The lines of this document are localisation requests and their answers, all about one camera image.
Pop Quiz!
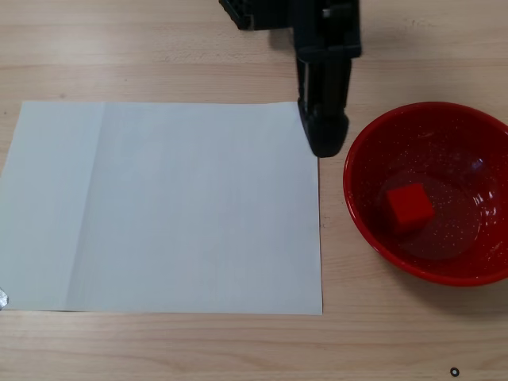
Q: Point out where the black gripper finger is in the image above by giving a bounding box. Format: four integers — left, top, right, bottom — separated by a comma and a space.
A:
296, 58, 318, 155
312, 56, 354, 159

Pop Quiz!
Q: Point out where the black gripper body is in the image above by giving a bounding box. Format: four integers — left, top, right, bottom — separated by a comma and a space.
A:
292, 0, 363, 61

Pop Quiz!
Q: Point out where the white paper sheet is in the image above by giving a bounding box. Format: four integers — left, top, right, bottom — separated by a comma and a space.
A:
0, 101, 325, 318

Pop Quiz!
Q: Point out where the red cube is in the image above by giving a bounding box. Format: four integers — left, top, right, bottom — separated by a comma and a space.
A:
383, 182, 435, 235

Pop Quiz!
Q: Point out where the red speckled bowl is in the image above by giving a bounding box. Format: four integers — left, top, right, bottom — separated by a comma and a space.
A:
343, 101, 508, 287

